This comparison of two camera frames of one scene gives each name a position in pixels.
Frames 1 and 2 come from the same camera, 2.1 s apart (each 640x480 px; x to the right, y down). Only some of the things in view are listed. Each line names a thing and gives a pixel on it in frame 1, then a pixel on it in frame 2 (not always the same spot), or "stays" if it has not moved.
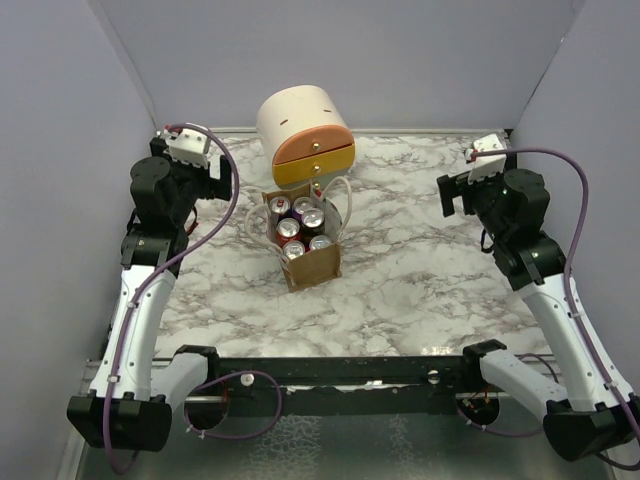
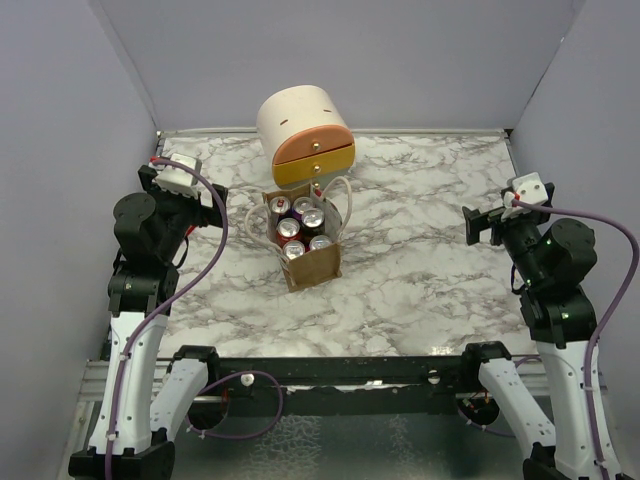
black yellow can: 313,224 stays
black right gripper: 451,188 → 479,220
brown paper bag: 315,266 stays
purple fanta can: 319,242 stays
